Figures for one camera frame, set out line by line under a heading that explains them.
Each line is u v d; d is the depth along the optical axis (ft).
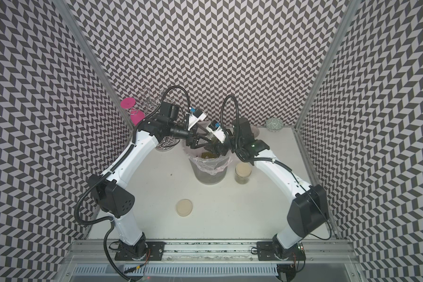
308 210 1.37
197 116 2.11
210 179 2.83
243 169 2.85
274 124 3.81
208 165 2.34
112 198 1.51
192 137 2.11
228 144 2.16
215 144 2.21
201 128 2.43
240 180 3.04
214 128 2.11
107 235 2.04
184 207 2.88
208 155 3.19
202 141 2.14
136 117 3.04
